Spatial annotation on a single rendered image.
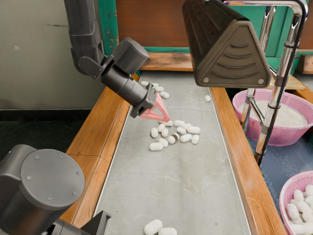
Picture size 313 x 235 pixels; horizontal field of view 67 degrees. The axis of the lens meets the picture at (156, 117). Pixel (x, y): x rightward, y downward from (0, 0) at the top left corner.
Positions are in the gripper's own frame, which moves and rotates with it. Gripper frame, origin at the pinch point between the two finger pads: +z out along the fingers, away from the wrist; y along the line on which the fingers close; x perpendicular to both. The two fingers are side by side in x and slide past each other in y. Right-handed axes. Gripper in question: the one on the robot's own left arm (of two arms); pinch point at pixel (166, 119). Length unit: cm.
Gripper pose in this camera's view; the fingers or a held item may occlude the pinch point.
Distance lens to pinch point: 63.4
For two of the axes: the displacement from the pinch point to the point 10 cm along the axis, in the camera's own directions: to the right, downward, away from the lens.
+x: -6.5, 6.2, 4.4
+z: 7.5, 5.9, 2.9
